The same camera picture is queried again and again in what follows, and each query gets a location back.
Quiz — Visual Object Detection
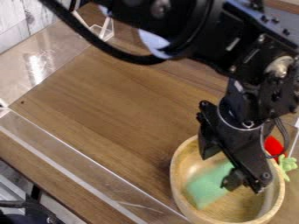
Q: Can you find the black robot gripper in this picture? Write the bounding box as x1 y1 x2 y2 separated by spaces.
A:
195 100 277 195

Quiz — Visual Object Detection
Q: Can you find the green foam block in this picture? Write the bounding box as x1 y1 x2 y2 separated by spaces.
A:
185 160 234 210

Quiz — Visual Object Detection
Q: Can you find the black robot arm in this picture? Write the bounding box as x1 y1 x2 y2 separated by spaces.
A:
97 0 299 192

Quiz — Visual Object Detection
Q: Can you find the red plush strawberry toy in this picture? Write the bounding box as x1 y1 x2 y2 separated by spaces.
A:
265 136 298 182

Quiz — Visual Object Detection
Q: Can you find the clear acrylic front barrier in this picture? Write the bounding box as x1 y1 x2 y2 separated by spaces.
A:
0 109 189 224

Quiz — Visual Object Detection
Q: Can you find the black cable loop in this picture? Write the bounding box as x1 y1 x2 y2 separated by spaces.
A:
39 0 169 66

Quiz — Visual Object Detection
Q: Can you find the brown wooden bowl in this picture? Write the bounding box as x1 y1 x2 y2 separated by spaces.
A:
170 136 286 224

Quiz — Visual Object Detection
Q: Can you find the clear acrylic corner bracket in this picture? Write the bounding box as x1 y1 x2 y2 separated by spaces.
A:
73 11 115 42

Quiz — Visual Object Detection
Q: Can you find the black equipment base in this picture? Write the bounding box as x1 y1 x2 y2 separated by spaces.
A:
0 199 66 224

